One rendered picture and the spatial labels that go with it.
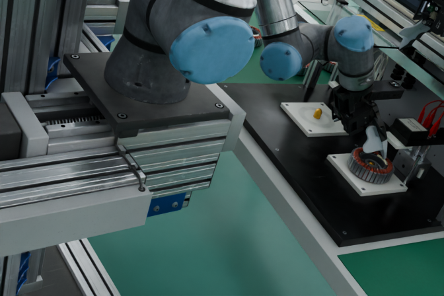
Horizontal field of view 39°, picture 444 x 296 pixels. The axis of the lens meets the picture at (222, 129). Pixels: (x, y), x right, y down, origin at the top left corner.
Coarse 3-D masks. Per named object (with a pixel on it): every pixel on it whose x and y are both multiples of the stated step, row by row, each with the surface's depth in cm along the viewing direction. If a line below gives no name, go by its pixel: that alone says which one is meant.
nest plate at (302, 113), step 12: (288, 108) 172; (300, 108) 174; (312, 108) 176; (324, 108) 178; (300, 120) 168; (312, 120) 170; (324, 120) 172; (312, 132) 164; (324, 132) 166; (336, 132) 168
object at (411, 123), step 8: (400, 120) 152; (408, 120) 153; (416, 120) 154; (392, 128) 153; (400, 128) 151; (408, 128) 149; (416, 128) 150; (424, 128) 152; (392, 136) 152; (400, 136) 151; (408, 136) 149; (416, 136) 150; (424, 136) 151; (432, 136) 155; (440, 136) 156; (392, 144) 150; (400, 144) 150; (408, 144) 150; (416, 144) 151; (424, 144) 153; (432, 144) 154; (440, 144) 156; (416, 152) 159; (424, 152) 157
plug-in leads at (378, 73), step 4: (380, 56) 169; (384, 56) 172; (376, 60) 169; (384, 60) 171; (376, 64) 172; (380, 64) 168; (376, 68) 173; (380, 68) 174; (384, 68) 170; (376, 72) 169; (380, 72) 175; (376, 76) 169; (380, 76) 171; (376, 80) 172; (380, 80) 176
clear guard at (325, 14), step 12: (300, 12) 159; (312, 12) 157; (324, 12) 160; (336, 12) 162; (348, 12) 165; (360, 12) 168; (324, 24) 152; (384, 24) 164; (384, 36) 156; (396, 36) 159; (396, 48) 152; (408, 48) 154
